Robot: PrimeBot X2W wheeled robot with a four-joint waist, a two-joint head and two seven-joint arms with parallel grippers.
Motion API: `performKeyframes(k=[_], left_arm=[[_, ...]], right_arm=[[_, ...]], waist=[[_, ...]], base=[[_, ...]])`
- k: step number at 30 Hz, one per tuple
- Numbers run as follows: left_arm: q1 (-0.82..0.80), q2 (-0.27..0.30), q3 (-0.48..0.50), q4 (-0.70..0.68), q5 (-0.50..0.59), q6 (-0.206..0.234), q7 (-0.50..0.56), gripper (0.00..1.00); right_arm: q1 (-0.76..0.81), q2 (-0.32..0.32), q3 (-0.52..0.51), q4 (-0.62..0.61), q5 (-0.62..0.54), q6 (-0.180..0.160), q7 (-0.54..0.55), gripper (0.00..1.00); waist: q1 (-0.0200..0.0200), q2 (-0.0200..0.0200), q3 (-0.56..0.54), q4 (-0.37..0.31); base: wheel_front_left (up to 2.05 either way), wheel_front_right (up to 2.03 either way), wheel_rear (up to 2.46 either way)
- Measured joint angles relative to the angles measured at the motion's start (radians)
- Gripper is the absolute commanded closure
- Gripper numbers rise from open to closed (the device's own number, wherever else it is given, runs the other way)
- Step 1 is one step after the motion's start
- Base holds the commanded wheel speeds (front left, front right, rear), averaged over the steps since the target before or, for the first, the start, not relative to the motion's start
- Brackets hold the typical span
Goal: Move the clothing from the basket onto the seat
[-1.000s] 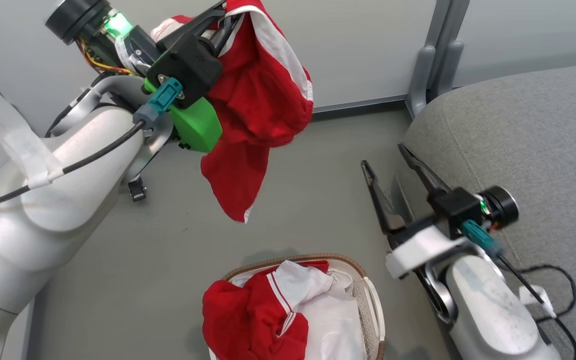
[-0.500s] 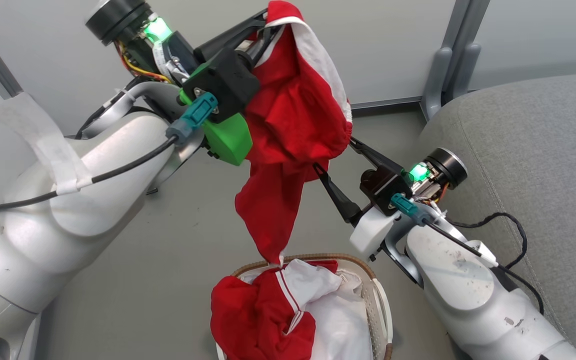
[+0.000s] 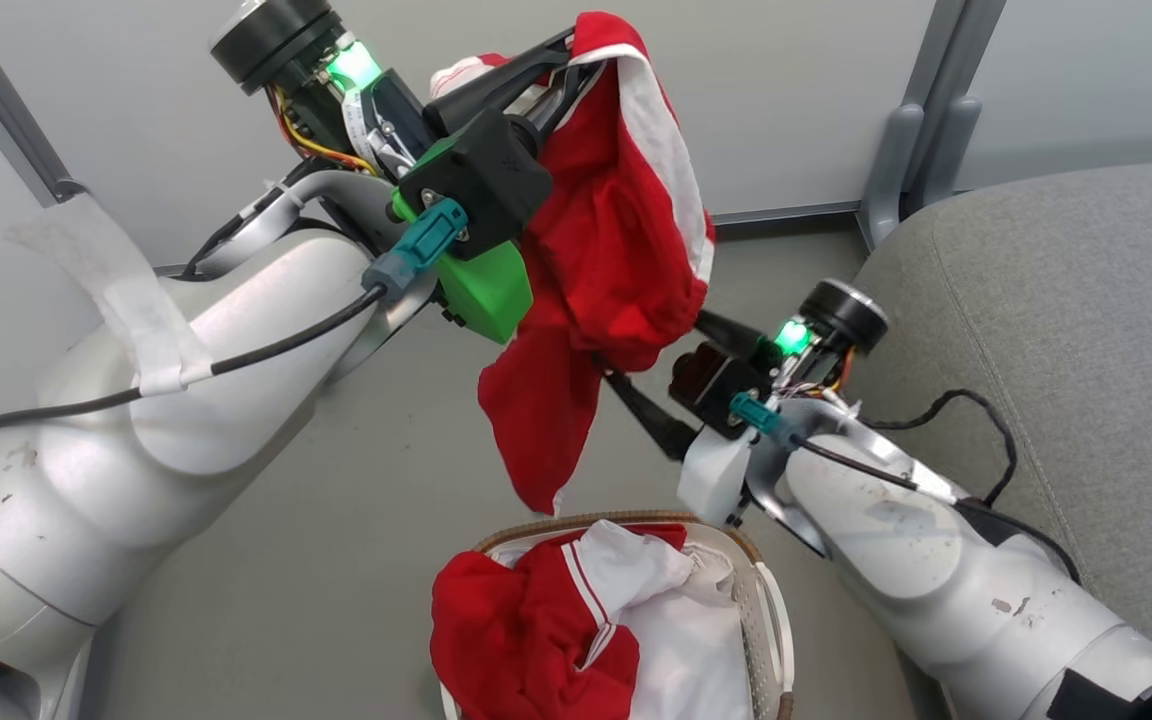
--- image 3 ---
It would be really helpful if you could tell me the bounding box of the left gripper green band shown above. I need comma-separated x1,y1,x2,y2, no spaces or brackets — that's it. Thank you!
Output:
324,30,605,346

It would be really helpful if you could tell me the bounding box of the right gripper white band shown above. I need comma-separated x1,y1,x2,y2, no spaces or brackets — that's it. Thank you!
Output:
601,310,842,528

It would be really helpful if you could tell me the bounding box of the red garment with white band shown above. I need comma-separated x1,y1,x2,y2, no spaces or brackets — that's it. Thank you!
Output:
429,10,717,516

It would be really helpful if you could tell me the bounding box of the red and white striped jersey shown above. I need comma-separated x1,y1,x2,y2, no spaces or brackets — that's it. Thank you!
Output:
429,518,702,720

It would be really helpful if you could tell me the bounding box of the white laundry basket brown rim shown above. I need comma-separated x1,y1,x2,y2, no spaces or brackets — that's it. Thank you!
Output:
436,510,797,720

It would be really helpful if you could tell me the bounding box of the white crinkled cloth liner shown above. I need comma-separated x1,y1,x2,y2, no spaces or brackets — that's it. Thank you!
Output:
496,540,759,720

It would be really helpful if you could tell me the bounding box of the grey fabric sofa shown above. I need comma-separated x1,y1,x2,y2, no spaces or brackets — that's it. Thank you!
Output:
851,158,1152,720

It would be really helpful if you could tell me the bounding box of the white tape strip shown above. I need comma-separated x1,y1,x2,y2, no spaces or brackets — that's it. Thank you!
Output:
6,195,214,398

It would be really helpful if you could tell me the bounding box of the black cable with teal plug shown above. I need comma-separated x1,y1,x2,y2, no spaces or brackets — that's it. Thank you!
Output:
731,392,922,493
0,198,469,471

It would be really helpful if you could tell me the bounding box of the grey partition base rail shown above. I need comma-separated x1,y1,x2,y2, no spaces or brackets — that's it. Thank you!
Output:
711,200,862,229

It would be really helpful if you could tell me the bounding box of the yellow red wire bundle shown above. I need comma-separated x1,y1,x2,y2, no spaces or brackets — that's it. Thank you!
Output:
271,85,379,178

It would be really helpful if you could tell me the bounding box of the thin black looped cable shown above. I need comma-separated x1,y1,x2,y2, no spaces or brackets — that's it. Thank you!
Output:
861,388,1082,586

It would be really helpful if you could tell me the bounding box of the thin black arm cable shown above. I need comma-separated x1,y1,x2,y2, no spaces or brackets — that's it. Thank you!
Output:
179,160,317,281

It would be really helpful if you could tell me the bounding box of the grey partition corner post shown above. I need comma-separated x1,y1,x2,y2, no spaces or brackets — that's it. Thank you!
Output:
858,0,1007,251

